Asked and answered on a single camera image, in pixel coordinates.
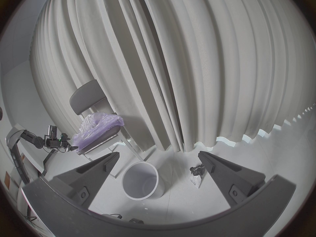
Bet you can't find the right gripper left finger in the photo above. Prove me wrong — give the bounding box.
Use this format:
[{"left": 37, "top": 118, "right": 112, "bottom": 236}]
[{"left": 53, "top": 152, "right": 120, "bottom": 210}]

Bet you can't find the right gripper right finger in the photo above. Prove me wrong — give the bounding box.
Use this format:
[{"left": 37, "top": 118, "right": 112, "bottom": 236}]
[{"left": 198, "top": 151, "right": 266, "bottom": 210}]

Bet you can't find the black plastic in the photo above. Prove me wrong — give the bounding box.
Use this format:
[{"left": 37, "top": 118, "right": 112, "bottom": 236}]
[{"left": 190, "top": 164, "right": 207, "bottom": 177}]

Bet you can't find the clear printed wrapper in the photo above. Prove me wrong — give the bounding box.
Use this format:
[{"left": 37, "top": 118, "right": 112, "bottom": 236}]
[{"left": 190, "top": 175, "right": 203, "bottom": 188}]

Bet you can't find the white trash bin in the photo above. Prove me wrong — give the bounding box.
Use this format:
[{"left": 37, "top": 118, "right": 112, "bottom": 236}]
[{"left": 121, "top": 161, "right": 165, "bottom": 201}]

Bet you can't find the grey white chair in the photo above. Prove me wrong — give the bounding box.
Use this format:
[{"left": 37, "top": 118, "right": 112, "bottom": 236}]
[{"left": 69, "top": 79, "right": 148, "bottom": 178}]

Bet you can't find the white curtain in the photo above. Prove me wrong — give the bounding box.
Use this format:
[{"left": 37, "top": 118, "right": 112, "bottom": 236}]
[{"left": 29, "top": 0, "right": 316, "bottom": 153}]

